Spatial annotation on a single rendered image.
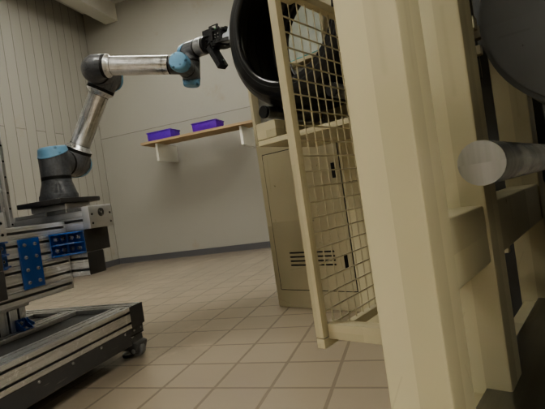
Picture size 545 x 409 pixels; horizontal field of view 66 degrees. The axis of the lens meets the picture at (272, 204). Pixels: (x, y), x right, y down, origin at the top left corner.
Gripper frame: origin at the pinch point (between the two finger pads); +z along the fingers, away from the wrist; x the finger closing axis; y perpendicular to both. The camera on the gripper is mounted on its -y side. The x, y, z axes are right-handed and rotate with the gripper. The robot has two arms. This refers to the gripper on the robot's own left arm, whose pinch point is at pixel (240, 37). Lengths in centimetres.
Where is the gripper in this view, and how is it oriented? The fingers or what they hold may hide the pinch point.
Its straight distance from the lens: 176.4
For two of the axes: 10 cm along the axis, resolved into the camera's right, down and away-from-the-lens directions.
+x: 6.3, -1.1, 7.7
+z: 7.7, 0.0, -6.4
